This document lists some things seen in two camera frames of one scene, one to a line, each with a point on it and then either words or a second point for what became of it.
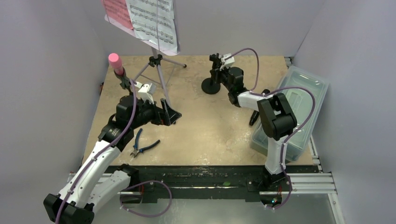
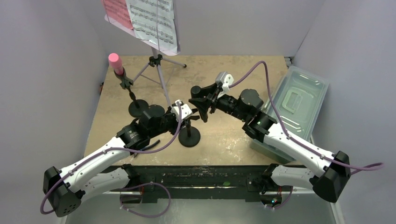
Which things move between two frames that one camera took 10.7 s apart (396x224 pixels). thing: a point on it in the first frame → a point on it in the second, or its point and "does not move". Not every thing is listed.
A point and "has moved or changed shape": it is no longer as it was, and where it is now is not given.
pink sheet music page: (117, 10) does not move
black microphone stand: (210, 85) → (189, 136)
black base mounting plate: (211, 183) does not move
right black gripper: (215, 66) → (211, 100)
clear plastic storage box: (306, 92) does not move
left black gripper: (170, 114) → (173, 130)
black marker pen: (254, 117) has moved or changed shape
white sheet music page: (153, 21) does not move
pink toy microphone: (116, 62) does not move
